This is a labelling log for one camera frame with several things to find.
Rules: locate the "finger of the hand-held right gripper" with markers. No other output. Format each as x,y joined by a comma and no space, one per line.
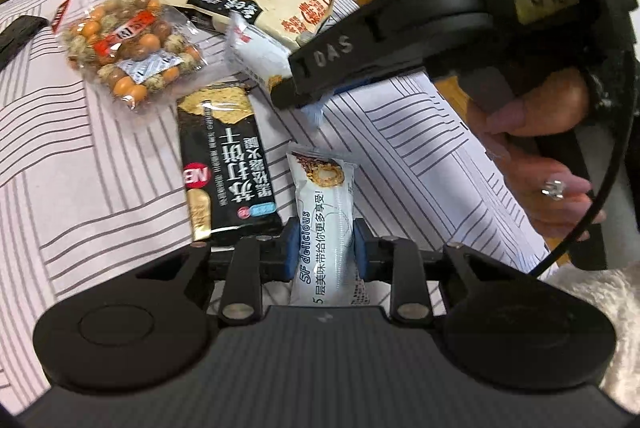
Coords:
340,58

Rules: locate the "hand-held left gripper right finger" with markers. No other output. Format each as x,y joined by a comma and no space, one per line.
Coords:
361,254

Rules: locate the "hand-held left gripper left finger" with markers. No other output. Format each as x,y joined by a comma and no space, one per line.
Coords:
290,254

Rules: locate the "white snack packet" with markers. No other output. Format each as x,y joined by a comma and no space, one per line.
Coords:
260,56
325,213

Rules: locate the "black and gold cracker packet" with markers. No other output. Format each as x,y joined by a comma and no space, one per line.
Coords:
227,163

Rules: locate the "plain black snack packet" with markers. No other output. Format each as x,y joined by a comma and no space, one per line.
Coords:
17,38

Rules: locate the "person's right hand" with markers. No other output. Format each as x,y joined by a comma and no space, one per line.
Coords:
545,168

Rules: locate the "small red sachet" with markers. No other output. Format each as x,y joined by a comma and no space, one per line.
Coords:
60,16

